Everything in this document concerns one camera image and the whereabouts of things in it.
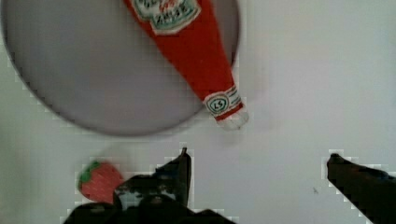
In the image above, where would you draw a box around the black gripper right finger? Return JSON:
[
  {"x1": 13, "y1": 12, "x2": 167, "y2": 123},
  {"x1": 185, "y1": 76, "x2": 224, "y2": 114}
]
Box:
[{"x1": 326, "y1": 153, "x2": 396, "y2": 224}]

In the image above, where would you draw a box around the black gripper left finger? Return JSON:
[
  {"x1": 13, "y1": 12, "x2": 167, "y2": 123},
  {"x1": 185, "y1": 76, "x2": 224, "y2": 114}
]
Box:
[{"x1": 63, "y1": 148, "x2": 236, "y2": 224}]

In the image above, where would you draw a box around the red ketchup bottle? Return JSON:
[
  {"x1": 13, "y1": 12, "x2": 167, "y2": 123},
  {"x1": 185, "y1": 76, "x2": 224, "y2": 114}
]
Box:
[{"x1": 123, "y1": 0, "x2": 248, "y2": 131}]

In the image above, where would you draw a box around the round grey plate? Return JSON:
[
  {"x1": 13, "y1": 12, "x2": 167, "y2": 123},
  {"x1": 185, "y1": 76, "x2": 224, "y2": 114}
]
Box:
[{"x1": 1, "y1": 0, "x2": 240, "y2": 136}]

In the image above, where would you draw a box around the red toy strawberry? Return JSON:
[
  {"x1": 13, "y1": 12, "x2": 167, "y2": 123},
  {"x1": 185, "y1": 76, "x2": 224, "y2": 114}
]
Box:
[{"x1": 78, "y1": 161, "x2": 124, "y2": 203}]

